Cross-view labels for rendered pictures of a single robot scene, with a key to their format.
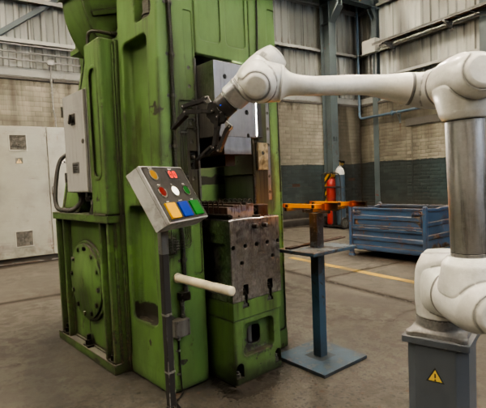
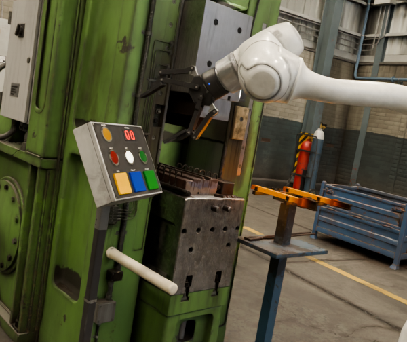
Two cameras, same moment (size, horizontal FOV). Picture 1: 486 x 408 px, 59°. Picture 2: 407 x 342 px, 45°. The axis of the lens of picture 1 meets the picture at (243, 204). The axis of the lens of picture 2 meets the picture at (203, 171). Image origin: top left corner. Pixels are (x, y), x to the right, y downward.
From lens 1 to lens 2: 0.23 m
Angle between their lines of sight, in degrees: 4
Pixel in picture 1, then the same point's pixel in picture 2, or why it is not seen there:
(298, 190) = (266, 146)
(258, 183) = (228, 154)
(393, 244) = (363, 237)
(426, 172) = not seen: outside the picture
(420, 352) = not seen: outside the picture
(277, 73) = (292, 70)
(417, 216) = (398, 212)
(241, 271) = (188, 259)
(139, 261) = (70, 218)
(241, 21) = not seen: outside the picture
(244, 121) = not seen: hidden behind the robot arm
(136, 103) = (102, 30)
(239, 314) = (175, 308)
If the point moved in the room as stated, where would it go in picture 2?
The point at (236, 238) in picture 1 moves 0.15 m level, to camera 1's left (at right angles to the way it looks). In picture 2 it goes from (189, 220) to (156, 214)
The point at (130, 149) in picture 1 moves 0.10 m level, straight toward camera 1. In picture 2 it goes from (84, 84) to (85, 84)
